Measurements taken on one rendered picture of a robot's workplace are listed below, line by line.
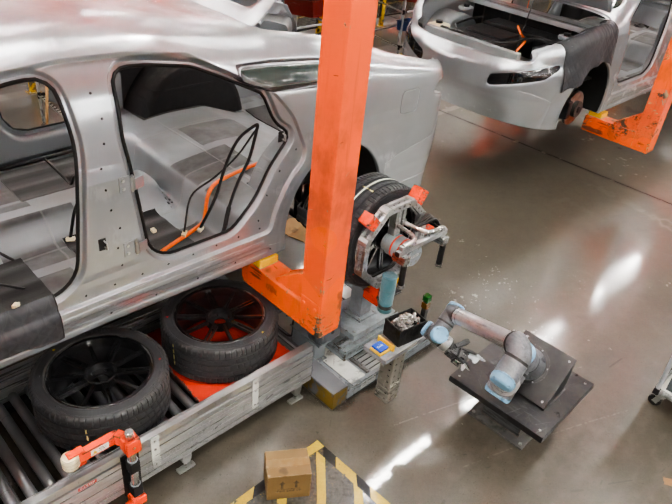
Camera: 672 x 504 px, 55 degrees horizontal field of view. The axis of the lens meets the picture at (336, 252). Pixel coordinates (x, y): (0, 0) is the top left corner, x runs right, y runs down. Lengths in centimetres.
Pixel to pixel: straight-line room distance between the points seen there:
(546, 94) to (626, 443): 300
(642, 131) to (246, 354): 454
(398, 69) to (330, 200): 121
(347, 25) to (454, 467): 235
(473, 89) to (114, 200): 377
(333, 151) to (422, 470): 179
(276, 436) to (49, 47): 225
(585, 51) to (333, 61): 353
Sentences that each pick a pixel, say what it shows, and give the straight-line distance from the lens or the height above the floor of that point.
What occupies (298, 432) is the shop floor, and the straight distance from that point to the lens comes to 376.
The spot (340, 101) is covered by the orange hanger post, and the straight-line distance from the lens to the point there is 283.
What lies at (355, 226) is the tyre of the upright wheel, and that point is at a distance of 353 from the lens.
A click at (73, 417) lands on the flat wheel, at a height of 50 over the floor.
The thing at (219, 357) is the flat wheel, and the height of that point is 47.
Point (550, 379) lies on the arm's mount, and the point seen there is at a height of 42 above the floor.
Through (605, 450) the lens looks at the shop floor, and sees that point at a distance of 418.
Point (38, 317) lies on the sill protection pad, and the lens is 313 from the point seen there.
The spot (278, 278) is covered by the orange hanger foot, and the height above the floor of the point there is 70.
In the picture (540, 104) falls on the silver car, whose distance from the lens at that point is 595.
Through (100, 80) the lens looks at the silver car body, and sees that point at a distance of 291.
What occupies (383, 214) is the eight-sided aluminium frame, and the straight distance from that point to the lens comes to 354.
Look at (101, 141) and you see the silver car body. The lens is 290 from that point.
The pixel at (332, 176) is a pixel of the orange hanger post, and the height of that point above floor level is 150.
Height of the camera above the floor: 286
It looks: 34 degrees down
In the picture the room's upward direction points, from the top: 6 degrees clockwise
